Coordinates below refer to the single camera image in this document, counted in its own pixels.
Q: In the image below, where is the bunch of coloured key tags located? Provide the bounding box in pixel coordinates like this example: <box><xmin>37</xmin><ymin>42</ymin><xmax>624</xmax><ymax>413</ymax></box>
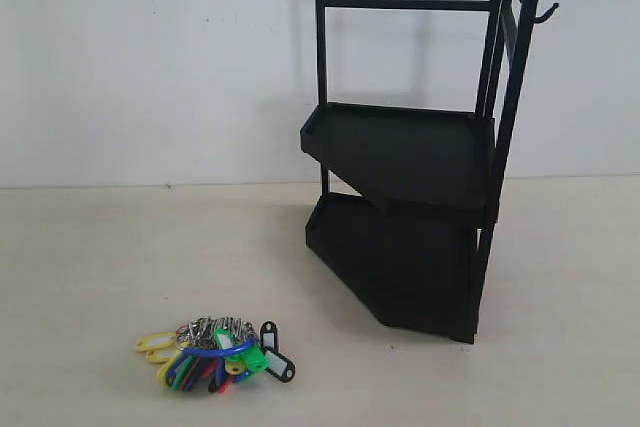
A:
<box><xmin>135</xmin><ymin>316</ymin><xmax>296</xmax><ymax>394</ymax></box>

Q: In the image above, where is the black two-tier metal rack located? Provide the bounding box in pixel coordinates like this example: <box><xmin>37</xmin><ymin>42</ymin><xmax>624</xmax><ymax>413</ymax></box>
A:
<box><xmin>300</xmin><ymin>0</ymin><xmax>549</xmax><ymax>344</ymax></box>

